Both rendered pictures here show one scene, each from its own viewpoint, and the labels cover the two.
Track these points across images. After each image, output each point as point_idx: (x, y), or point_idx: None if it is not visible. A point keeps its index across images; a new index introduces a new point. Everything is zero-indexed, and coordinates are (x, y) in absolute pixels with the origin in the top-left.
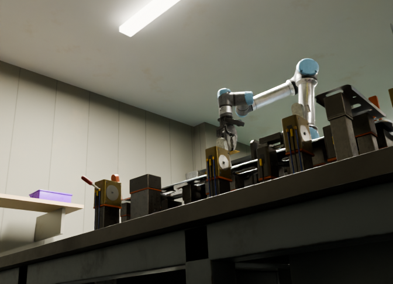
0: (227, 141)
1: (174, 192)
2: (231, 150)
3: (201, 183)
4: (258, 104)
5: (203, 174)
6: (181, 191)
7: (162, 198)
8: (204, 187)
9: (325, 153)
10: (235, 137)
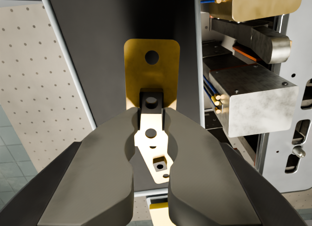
0: (211, 141)
1: (300, 89)
2: (163, 92)
3: (259, 75)
4: None
5: (263, 87)
6: (294, 78)
7: (307, 95)
8: (295, 14)
9: None
10: (44, 205)
